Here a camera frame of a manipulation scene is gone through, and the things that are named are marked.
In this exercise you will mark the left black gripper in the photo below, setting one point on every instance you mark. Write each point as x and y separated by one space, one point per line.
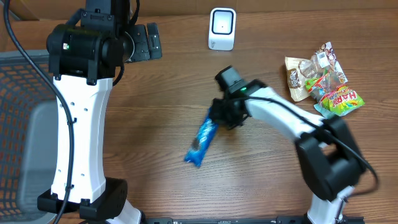
145 51

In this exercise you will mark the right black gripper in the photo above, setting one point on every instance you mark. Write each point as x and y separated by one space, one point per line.
236 120

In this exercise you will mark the blue oreo packet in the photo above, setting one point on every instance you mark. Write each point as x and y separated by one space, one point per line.
200 144

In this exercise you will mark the teal snack packet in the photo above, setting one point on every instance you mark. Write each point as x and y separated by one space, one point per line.
324 112

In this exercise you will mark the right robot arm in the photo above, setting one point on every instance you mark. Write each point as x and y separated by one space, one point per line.
330 160

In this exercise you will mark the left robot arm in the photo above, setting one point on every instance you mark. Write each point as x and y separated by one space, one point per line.
87 55

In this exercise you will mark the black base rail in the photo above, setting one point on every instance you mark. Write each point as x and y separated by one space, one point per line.
277 220

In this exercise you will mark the white barcode scanner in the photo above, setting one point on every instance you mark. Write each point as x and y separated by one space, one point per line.
222 29

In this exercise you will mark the beige cookie snack bag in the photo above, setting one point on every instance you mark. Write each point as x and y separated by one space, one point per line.
314 77

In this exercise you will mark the green snack bag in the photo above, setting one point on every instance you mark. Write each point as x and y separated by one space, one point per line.
331 91

